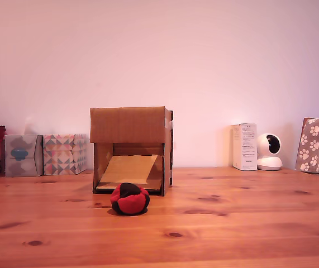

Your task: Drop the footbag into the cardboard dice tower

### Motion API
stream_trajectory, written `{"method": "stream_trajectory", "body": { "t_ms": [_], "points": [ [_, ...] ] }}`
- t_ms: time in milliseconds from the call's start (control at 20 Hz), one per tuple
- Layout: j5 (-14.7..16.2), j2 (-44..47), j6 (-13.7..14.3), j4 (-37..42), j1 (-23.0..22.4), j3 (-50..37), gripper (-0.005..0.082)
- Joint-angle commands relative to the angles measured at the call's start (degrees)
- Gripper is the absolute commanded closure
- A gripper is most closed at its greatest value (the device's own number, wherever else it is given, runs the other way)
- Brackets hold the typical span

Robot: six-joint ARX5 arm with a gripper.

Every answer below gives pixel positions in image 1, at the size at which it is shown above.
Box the small white round camera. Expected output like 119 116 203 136
256 132 284 171

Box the red and black footbag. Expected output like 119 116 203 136
109 183 150 216

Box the grey tissue box, blue print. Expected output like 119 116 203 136
4 133 44 178

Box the tissue box with triangle pattern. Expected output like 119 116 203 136
42 133 89 176

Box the white printed carton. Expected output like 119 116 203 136
230 122 259 171

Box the cardboard dice tower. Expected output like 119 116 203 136
89 105 174 197

